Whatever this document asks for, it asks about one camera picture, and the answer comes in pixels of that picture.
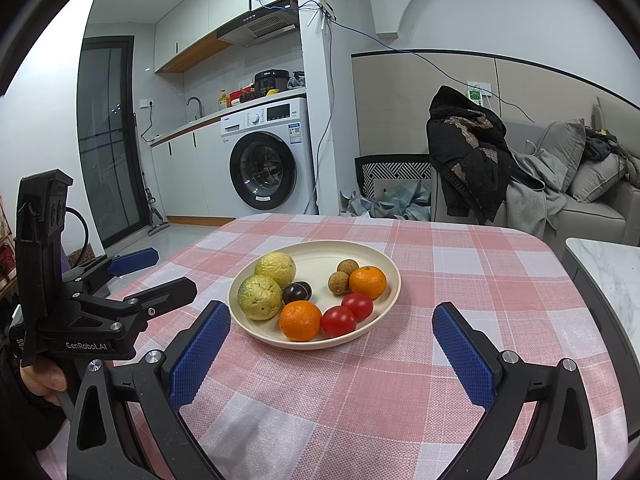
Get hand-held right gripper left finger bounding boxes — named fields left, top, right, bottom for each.
left=66, top=300, right=232, bottom=480

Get dark glass door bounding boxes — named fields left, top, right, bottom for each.
left=77, top=35, right=143, bottom=250

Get crumpled plastic bags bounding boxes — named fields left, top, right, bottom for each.
left=340, top=180, right=432, bottom=222

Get large brown longan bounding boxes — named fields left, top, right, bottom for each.
left=328, top=270, right=351, bottom=297

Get pink checked tablecloth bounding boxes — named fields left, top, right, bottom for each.
left=37, top=212, right=623, bottom=480

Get person's left hand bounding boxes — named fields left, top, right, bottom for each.
left=20, top=356, right=69, bottom=405

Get white wall cabinet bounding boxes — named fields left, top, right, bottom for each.
left=154, top=0, right=301, bottom=73

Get black patterned jacket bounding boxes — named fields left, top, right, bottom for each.
left=426, top=85, right=516, bottom=226

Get black rice cooker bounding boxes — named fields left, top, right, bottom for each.
left=254, top=69, right=291, bottom=97

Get grey mop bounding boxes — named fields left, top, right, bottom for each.
left=132, top=110, right=171, bottom=237

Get white wall power strip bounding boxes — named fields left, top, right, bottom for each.
left=467, top=80, right=493, bottom=107

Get yellow-green guava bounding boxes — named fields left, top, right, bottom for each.
left=254, top=252, right=297, bottom=291

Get dark clothes pile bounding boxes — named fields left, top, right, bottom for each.
left=585, top=127, right=640, bottom=186

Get orange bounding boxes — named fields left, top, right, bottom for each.
left=279, top=300, right=323, bottom=342
left=348, top=265, right=388, bottom=300

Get grey blanket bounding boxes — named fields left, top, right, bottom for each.
left=505, top=150, right=568, bottom=241

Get steel range hood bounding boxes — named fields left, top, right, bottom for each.
left=216, top=8, right=300, bottom=48

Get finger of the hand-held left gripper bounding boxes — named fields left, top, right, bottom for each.
left=76, top=276, right=199, bottom=334
left=61, top=246, right=161, bottom=297

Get grey sofa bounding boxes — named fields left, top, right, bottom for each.
left=430, top=95, right=640, bottom=248

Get grey pillow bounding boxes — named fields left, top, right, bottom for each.
left=567, top=152, right=628, bottom=204
left=532, top=119, right=587, bottom=193

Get white washing machine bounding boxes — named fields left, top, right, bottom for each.
left=220, top=96, right=314, bottom=215

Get white kitchen base cabinet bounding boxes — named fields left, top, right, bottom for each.
left=150, top=110, right=233, bottom=221

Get green striped guava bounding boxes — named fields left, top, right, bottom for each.
left=237, top=275, right=283, bottom=321

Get red tomato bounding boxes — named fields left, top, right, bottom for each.
left=321, top=306, right=358, bottom=339
left=341, top=293, right=374, bottom=322

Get black white patterned box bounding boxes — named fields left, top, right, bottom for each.
left=355, top=156, right=433, bottom=211

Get marble side table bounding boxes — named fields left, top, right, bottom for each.
left=565, top=237, right=640, bottom=441

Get dark purple plum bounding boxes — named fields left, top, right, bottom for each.
left=282, top=281, right=313, bottom=306

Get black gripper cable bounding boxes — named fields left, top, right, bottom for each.
left=64, top=206, right=90, bottom=261

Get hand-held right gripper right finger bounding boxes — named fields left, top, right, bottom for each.
left=432, top=302, right=598, bottom=480

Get cream round plate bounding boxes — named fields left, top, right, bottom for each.
left=228, top=240, right=402, bottom=350

